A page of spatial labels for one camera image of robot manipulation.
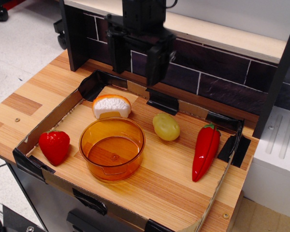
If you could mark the cardboard fence with black tape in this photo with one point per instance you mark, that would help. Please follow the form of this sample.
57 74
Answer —
159 196

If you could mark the black caster wheel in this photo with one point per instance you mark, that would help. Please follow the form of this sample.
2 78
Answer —
59 29
3 11

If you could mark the black metal frame bottom left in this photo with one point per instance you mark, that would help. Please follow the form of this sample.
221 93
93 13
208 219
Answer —
10 221

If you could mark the light wooden shelf board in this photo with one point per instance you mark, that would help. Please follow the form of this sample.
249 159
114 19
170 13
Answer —
225 38

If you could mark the black left shelf post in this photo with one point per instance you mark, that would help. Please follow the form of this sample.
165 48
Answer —
75 34

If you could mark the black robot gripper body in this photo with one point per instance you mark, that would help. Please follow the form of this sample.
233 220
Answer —
141 25

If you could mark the yellow toy potato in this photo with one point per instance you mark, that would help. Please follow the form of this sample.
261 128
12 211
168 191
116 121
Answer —
166 127

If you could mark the dark brick pattern backsplash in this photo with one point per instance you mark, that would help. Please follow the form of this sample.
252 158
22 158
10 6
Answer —
209 72

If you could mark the transparent orange plastic pot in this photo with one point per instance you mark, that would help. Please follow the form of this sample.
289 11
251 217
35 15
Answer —
112 148

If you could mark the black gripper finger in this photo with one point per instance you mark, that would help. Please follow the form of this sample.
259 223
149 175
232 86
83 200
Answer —
120 53
157 63

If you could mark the red toy strawberry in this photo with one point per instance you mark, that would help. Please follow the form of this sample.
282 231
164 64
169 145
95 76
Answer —
54 144

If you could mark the white ribbed appliance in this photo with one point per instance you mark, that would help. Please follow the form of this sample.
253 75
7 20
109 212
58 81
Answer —
268 179

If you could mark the white orange toy sushi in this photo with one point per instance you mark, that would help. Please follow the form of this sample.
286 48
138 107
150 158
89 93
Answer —
111 105

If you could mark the black caster wheel far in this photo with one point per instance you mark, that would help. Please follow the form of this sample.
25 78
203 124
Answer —
3 11

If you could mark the red toy chili pepper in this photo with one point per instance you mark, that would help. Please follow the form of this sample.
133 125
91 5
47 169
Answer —
205 150

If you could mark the black shelf post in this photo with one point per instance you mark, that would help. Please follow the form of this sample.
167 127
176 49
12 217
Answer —
75 34
274 90

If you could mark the black right shelf post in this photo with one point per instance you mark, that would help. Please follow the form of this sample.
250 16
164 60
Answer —
274 90

